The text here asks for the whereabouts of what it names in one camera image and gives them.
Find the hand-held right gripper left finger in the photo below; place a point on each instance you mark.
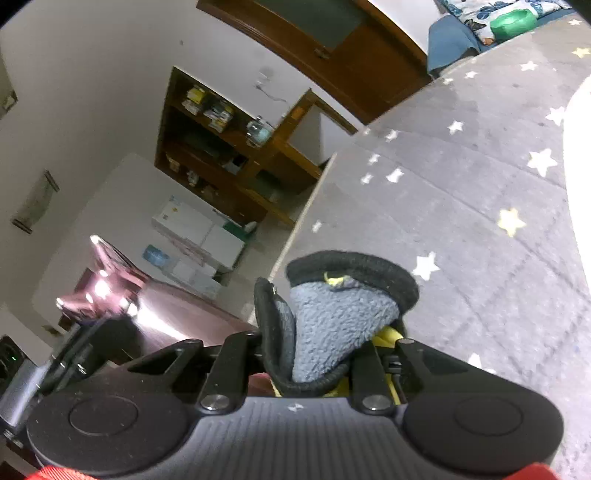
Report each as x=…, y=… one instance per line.
x=231, y=364

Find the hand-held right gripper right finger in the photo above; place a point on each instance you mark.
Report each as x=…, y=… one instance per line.
x=371, y=383

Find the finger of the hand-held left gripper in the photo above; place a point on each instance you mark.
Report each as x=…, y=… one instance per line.
x=92, y=350

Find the grey fleece bottle sleeve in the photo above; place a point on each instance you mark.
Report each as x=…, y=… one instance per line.
x=332, y=323

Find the pink metal bottle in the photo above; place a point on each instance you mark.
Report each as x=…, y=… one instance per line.
x=184, y=309

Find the white water dispenser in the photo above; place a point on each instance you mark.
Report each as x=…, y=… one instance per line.
x=196, y=279

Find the blue water jug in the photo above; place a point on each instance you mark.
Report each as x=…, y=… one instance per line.
x=157, y=257

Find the grey star print mattress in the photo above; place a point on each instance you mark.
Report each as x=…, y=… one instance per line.
x=485, y=230

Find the wooden table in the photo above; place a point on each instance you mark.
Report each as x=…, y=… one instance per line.
x=286, y=157

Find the wooden shelf cabinet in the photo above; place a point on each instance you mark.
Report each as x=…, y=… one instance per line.
x=203, y=138

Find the glass pitcher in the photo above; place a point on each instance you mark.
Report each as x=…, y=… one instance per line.
x=258, y=133

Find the white induction cooker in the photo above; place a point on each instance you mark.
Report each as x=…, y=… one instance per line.
x=579, y=134

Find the wooden door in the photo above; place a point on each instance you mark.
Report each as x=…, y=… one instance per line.
x=369, y=55

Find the butterfly print pillow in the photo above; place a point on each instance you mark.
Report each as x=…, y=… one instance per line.
x=471, y=14

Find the green bowl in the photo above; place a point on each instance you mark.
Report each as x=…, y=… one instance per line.
x=512, y=23

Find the hanging wall scroll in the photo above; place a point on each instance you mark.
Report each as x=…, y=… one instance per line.
x=34, y=203

